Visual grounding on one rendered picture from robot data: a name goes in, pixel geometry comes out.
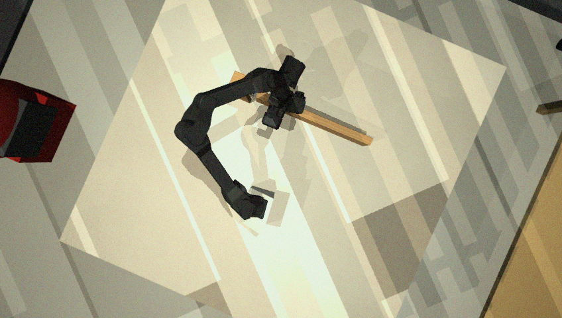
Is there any brown wooden board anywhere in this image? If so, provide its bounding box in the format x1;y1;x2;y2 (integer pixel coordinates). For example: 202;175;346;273
252;93;373;146

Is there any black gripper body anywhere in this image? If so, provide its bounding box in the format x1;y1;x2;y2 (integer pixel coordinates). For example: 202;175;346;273
262;84;297;130

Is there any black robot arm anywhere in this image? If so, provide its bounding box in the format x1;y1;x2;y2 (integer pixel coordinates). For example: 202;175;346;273
174;55;306;220

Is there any brown wooden post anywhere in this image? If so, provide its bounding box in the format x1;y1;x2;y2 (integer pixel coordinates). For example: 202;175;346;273
229;71;252;103

